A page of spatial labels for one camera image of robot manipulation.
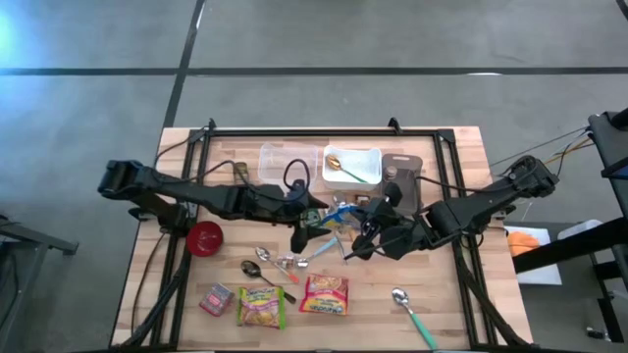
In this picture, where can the green ramen packet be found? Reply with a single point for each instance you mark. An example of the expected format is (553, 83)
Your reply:
(260, 309)

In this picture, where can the clear plastic bin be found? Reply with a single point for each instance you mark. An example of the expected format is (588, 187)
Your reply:
(275, 162)

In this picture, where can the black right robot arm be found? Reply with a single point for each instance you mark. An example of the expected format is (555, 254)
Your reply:
(490, 196)

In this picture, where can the black equipment cart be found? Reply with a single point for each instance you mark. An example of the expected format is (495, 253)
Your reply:
(611, 147)

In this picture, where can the small pink patterned box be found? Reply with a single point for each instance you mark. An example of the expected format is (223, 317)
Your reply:
(216, 299)

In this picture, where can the red beef ramen packet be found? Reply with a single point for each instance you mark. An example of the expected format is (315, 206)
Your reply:
(324, 294)

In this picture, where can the black beam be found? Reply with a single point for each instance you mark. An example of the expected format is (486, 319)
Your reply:
(564, 250)

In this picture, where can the small glass jar yellow label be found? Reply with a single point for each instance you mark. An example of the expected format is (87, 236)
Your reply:
(286, 261)

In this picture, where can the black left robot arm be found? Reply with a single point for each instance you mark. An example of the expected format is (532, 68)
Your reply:
(147, 179)

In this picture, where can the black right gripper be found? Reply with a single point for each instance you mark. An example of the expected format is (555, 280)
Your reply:
(392, 230)

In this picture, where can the green tin box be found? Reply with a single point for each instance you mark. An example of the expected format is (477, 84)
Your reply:
(312, 218)

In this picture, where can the grey metal stand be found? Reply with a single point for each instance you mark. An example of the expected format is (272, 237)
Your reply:
(29, 237)

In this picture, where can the small glass saffron jar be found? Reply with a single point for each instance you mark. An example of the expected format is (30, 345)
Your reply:
(390, 172)

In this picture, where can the orange object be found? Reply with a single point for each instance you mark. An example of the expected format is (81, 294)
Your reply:
(522, 243)

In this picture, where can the white paper sheet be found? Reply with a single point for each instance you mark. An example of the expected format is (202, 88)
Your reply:
(539, 277)

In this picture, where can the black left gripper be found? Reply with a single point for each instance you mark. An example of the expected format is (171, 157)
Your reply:
(287, 206)

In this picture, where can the blue yellow ramen packet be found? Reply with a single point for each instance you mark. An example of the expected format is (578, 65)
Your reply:
(338, 218)

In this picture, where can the white plastic bin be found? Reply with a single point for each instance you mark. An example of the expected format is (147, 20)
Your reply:
(368, 162)

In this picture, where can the smoky grey plastic bin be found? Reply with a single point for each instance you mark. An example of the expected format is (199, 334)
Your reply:
(407, 166)

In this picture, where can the black aluminium table frame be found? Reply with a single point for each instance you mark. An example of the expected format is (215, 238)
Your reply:
(343, 132)

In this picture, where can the red and black bowl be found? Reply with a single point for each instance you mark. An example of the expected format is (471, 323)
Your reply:
(203, 238)

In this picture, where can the dark metal spoon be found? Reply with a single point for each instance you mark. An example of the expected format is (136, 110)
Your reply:
(251, 268)

